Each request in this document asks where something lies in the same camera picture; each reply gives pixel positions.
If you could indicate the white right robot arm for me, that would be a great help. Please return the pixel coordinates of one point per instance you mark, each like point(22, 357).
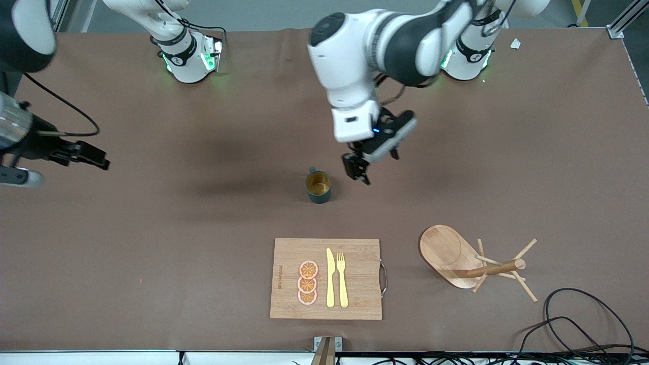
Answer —
point(185, 61)

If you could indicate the metal table edge bracket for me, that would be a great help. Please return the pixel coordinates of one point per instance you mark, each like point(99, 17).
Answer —
point(327, 350)

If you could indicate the dark teal mug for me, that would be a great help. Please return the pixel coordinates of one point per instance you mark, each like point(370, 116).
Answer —
point(319, 196)

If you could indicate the brown table cover sheet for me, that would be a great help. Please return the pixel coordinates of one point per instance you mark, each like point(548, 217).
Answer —
point(101, 304)

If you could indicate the yellow plastic knife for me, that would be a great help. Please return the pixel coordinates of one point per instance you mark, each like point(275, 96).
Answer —
point(330, 284)

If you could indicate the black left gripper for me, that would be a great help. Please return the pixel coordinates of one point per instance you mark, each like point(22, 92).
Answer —
point(355, 165)

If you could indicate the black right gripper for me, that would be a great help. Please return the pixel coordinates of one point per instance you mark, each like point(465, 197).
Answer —
point(36, 143)

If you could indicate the white paper scrap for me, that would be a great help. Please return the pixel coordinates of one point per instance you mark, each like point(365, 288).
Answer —
point(515, 43)

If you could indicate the yellow plastic fork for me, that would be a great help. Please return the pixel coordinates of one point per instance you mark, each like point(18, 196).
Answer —
point(343, 289)

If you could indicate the wooden mug tree stand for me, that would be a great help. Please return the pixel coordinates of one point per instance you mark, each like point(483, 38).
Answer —
point(441, 248)

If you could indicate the aluminium frame profile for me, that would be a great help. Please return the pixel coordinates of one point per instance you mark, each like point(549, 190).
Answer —
point(61, 12)
point(616, 31)

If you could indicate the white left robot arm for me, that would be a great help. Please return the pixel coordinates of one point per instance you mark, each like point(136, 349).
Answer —
point(350, 56)

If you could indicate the white table edge rail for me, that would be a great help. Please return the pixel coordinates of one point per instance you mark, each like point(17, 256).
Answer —
point(101, 359)

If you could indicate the bamboo cutting board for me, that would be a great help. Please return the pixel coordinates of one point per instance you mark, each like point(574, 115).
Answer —
point(289, 253)

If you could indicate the orange slice toy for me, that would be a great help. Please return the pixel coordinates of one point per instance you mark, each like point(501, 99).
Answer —
point(309, 268)

